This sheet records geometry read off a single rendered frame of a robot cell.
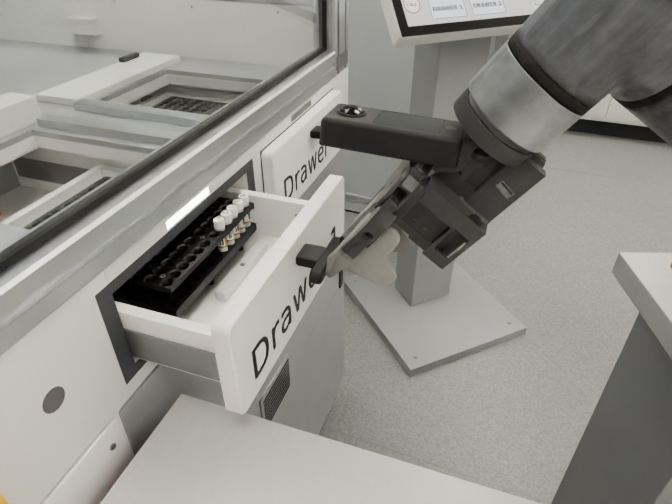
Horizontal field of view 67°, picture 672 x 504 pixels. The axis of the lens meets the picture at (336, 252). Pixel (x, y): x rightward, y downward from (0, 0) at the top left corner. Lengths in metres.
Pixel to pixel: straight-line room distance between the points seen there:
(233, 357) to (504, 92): 0.29
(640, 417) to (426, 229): 0.60
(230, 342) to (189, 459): 0.16
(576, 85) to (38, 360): 0.43
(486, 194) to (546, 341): 1.44
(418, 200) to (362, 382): 1.20
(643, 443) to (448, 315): 0.96
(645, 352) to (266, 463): 0.61
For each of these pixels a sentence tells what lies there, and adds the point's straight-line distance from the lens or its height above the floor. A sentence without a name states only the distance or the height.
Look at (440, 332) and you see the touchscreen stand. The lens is 1.72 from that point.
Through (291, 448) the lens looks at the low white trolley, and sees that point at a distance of 0.54.
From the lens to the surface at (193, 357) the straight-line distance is 0.49.
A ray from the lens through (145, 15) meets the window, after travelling 0.52.
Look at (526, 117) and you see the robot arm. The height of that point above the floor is 1.09.
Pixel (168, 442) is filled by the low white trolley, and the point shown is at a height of 0.76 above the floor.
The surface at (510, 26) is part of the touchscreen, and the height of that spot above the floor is 0.96.
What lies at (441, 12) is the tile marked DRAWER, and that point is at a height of 1.00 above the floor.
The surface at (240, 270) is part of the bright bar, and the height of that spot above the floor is 0.85.
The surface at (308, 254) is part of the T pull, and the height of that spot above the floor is 0.91.
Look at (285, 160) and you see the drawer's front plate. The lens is 0.73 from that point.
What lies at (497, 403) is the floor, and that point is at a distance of 1.61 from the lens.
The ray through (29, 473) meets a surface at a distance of 0.50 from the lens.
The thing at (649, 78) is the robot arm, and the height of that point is 1.11.
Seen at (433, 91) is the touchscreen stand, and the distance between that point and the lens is 1.42.
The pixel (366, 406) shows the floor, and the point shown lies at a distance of 1.53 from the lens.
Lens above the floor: 1.21
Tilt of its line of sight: 35 degrees down
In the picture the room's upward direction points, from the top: straight up
